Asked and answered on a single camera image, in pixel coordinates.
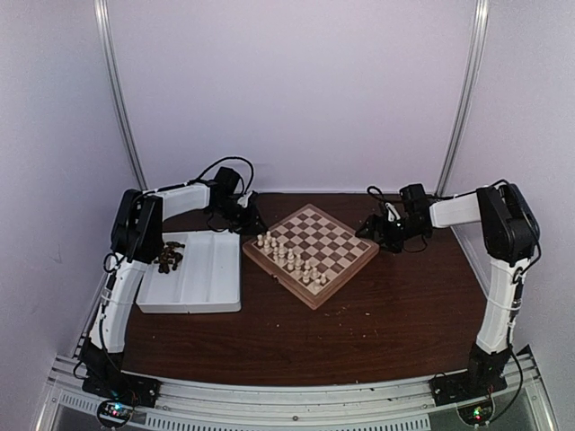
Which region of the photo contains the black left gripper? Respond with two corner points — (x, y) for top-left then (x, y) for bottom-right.
(210, 199), (270, 236)

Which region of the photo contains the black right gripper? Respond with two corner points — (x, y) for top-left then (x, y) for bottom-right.
(355, 214), (424, 253)

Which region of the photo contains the wooden chess board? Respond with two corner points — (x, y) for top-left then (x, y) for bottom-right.
(243, 204), (379, 310)

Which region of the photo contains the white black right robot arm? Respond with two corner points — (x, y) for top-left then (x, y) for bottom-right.
(356, 180), (542, 397)

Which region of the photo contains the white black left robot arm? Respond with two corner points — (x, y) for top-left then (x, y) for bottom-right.
(80, 180), (267, 399)

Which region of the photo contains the white chess pieces group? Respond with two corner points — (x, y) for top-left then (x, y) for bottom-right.
(253, 230), (330, 295)

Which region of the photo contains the pile of dark chess pieces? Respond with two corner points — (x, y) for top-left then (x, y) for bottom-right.
(154, 241), (185, 274)

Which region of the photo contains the right controller board with LEDs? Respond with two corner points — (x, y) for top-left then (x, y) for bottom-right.
(457, 399), (494, 427)

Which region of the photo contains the controller board with leds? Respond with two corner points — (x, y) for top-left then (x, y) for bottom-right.
(96, 400), (134, 428)
(457, 399), (494, 427)

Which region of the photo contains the left controller board with LEDs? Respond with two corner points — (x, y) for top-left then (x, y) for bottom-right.
(96, 400), (134, 428)

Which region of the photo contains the white plastic sorting tray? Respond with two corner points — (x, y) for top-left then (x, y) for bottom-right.
(136, 231), (242, 313)

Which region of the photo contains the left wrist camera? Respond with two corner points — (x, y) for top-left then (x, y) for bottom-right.
(236, 190), (257, 208)

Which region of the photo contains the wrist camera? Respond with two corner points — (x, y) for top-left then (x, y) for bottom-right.
(382, 202), (401, 223)
(236, 190), (257, 208)

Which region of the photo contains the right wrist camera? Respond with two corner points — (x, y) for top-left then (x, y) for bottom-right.
(382, 202), (401, 223)

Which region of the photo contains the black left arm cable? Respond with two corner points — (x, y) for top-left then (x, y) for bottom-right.
(197, 155), (255, 198)

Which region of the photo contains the aluminium front frame rail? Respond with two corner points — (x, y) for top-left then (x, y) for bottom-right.
(31, 353), (558, 430)

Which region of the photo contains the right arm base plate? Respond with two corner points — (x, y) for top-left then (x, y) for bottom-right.
(429, 371), (508, 407)

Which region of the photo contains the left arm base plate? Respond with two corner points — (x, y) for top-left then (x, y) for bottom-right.
(82, 374), (161, 408)

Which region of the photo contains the aluminium right corner post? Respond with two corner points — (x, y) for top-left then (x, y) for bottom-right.
(436, 0), (490, 197)

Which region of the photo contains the aluminium corner post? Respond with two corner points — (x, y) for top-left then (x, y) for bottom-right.
(436, 0), (490, 197)
(93, 0), (147, 189)

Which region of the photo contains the aluminium left corner post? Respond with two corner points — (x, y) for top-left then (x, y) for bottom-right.
(93, 0), (147, 189)

